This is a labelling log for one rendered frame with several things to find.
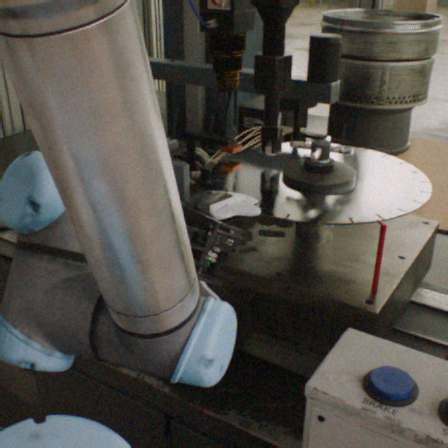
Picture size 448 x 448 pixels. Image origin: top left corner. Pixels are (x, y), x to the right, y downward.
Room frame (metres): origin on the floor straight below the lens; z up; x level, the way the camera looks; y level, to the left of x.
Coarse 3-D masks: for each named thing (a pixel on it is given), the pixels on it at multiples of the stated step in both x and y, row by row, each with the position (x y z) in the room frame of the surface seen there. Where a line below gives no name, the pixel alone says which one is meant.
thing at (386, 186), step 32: (224, 160) 0.88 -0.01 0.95; (256, 160) 0.88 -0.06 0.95; (288, 160) 0.88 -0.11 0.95; (352, 160) 0.88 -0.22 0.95; (384, 160) 0.88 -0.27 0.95; (256, 192) 0.75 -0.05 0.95; (288, 192) 0.75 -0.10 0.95; (320, 192) 0.75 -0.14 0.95; (352, 192) 0.75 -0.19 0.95; (384, 192) 0.75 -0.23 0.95; (416, 192) 0.75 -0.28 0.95
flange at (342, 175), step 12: (288, 168) 0.82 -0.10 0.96; (300, 168) 0.82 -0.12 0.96; (312, 168) 0.80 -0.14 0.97; (324, 168) 0.79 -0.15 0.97; (336, 168) 0.82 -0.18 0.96; (348, 168) 0.82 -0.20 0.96; (288, 180) 0.79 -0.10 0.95; (300, 180) 0.77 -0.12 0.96; (312, 180) 0.77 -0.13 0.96; (324, 180) 0.77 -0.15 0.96; (336, 180) 0.77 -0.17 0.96; (348, 180) 0.77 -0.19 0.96
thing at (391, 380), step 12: (372, 372) 0.42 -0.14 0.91; (384, 372) 0.42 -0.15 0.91; (396, 372) 0.42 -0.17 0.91; (372, 384) 0.40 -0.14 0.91; (384, 384) 0.40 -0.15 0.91; (396, 384) 0.40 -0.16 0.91; (408, 384) 0.40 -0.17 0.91; (384, 396) 0.39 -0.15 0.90; (396, 396) 0.39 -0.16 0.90; (408, 396) 0.39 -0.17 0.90
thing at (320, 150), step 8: (328, 136) 0.86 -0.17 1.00; (296, 144) 0.82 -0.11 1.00; (304, 144) 0.82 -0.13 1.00; (312, 144) 0.81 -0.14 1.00; (320, 144) 0.80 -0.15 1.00; (328, 144) 0.80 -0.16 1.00; (312, 152) 0.81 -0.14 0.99; (320, 152) 0.79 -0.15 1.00; (328, 152) 0.80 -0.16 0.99; (336, 152) 0.80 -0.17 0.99; (344, 152) 0.80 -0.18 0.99; (352, 152) 0.79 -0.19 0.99; (312, 160) 0.77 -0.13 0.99; (320, 160) 0.80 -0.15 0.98; (328, 160) 0.81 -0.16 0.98
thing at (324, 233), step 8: (296, 224) 0.81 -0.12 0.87; (304, 224) 0.79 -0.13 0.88; (312, 224) 0.79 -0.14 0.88; (320, 224) 0.78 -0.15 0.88; (296, 232) 0.81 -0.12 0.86; (304, 232) 0.79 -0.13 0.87; (312, 232) 0.79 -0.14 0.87; (320, 232) 0.78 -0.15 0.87; (328, 232) 0.79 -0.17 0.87; (304, 240) 0.79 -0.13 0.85; (312, 240) 0.78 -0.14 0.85; (320, 240) 0.78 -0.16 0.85; (328, 240) 0.79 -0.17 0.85
